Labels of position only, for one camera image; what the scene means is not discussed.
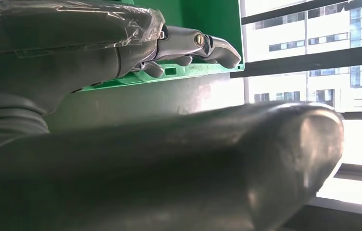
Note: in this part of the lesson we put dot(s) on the dark green table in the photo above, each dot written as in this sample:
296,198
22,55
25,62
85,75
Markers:
152,98

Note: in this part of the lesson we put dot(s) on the dark window frame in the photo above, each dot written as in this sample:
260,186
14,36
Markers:
295,62

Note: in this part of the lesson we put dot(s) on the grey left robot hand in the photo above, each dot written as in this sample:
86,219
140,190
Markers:
168,175

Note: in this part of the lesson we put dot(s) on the green plastic crate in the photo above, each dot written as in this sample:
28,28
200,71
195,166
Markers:
206,16

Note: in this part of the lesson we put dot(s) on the building outside window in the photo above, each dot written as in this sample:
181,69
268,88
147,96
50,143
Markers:
327,25

